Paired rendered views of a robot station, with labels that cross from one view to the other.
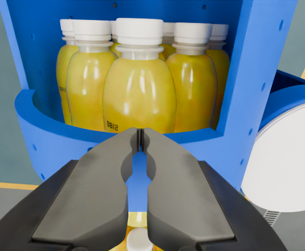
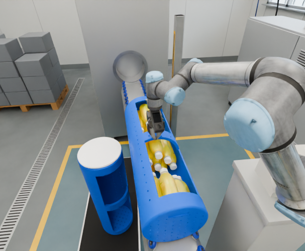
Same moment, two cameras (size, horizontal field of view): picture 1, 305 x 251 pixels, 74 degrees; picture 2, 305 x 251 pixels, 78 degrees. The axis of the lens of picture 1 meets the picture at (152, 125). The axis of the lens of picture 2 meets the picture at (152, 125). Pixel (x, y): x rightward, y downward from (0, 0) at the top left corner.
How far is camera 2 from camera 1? 0.89 m
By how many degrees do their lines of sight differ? 27
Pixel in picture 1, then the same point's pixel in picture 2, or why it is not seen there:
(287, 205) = (100, 139)
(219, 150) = (144, 139)
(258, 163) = (116, 148)
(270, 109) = (116, 164)
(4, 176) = (218, 140)
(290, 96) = (110, 169)
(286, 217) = (39, 142)
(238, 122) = (142, 143)
